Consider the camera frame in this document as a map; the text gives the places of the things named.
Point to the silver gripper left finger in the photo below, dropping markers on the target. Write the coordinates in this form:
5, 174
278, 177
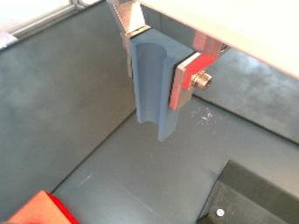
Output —
129, 19

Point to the red peg board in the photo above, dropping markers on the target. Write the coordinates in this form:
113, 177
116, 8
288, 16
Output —
43, 209

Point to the light blue arch block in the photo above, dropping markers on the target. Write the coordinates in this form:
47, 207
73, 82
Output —
156, 54

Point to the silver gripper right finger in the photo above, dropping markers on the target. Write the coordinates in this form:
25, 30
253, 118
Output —
189, 75

